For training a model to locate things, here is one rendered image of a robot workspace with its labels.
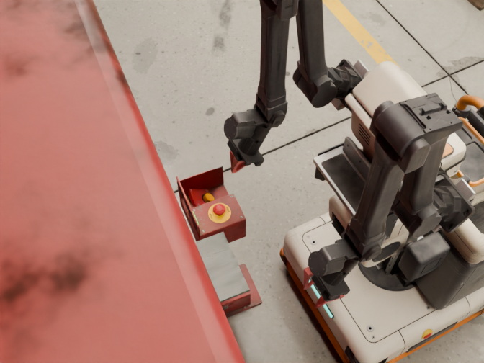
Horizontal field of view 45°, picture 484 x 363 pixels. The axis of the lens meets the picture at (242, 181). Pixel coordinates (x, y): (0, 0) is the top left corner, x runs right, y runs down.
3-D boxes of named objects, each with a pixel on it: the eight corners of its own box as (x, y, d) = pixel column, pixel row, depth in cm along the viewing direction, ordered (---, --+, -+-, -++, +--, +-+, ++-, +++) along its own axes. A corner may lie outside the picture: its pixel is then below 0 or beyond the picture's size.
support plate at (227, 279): (249, 291, 148) (250, 289, 147) (150, 330, 143) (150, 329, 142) (223, 232, 157) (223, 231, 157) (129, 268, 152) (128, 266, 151)
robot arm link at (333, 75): (346, 82, 154) (335, 68, 157) (323, 76, 147) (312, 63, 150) (325, 107, 159) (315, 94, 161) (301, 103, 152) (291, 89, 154)
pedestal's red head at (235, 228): (246, 236, 194) (246, 209, 179) (201, 253, 191) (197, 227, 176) (224, 189, 204) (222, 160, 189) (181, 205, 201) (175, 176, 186)
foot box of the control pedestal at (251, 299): (263, 303, 251) (263, 292, 241) (208, 325, 245) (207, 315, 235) (244, 263, 261) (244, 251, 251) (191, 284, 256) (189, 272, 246)
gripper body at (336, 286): (328, 300, 138) (343, 283, 133) (305, 265, 143) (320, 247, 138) (347, 294, 141) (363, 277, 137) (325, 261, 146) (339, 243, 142)
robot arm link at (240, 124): (288, 113, 150) (271, 91, 154) (253, 114, 143) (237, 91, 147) (268, 146, 157) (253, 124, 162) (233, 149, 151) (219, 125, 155)
